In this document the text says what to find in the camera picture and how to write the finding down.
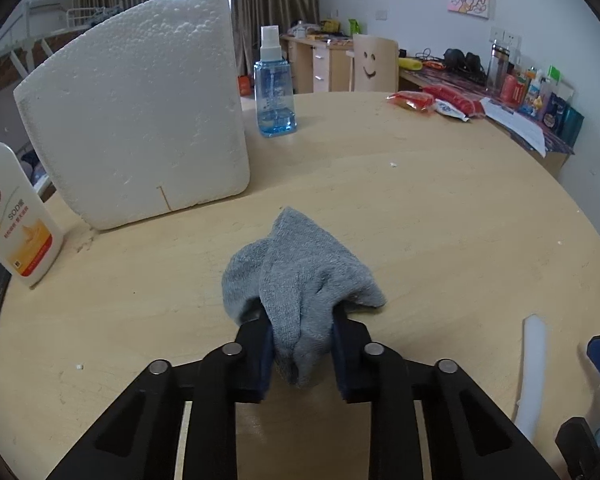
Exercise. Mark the green bag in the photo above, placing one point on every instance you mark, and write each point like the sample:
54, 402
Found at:
354, 27

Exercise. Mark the white foam box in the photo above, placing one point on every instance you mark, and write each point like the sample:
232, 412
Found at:
130, 110

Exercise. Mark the wooden desk with drawers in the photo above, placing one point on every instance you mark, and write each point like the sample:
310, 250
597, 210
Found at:
305, 67

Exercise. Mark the long red snack packet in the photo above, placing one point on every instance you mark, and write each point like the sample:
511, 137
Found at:
457, 97

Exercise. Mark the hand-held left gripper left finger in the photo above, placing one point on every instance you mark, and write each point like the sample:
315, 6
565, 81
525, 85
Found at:
265, 360

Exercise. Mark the yellow pouch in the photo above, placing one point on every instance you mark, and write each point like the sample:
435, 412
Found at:
410, 63

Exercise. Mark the metal bunk bed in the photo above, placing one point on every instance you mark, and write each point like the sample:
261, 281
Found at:
82, 14
10, 60

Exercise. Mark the teal box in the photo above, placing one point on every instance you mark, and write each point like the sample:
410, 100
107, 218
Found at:
572, 122

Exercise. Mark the black bag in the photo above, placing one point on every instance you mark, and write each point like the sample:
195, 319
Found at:
462, 65

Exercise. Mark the clear tumbler bottle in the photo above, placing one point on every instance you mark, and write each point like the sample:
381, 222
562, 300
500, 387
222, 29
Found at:
497, 70

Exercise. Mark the white plastic strip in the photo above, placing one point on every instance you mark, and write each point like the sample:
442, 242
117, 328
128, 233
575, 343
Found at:
532, 360

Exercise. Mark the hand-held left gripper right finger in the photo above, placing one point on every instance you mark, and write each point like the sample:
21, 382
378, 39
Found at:
341, 380

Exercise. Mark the blue pack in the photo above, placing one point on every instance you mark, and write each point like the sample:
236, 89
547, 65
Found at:
553, 110

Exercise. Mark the blue spray bottle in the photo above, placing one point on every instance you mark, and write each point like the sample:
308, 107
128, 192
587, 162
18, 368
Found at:
275, 95

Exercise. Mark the white blue snack packet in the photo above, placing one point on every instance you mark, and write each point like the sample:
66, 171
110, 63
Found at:
450, 110

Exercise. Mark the orange box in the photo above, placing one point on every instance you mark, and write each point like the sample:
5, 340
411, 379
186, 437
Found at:
246, 85

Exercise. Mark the white lotion bottle red pump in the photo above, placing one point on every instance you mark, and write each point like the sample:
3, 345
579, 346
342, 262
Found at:
15, 220

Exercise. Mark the wooden chair with smiley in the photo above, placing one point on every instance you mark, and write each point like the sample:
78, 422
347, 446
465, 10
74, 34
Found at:
375, 65

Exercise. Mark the white bottle with label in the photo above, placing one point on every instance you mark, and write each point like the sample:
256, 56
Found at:
536, 92

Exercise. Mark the red can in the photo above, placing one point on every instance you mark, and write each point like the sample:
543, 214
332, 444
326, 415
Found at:
513, 92

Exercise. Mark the white papers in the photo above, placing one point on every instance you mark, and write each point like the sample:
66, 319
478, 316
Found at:
517, 127

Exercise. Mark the yellow box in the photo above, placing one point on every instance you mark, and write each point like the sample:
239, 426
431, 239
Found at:
330, 25

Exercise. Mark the white wall outlets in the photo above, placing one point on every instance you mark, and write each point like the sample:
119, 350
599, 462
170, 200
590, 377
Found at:
506, 37

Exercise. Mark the grey sock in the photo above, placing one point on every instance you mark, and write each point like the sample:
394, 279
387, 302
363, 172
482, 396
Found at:
300, 280

